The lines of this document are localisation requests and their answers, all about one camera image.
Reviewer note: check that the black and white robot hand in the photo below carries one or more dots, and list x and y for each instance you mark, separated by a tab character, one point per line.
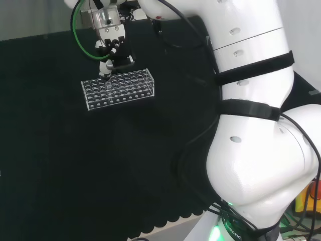
107	27

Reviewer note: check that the yellow stop button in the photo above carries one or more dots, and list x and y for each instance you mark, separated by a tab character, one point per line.
301	200

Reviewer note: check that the clear glass test tube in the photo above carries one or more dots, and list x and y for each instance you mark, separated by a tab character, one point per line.
108	86

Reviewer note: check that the clear test tube rack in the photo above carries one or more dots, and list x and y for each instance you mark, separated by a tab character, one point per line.
120	96

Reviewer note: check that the black bench cloth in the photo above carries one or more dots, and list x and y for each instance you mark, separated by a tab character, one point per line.
75	150

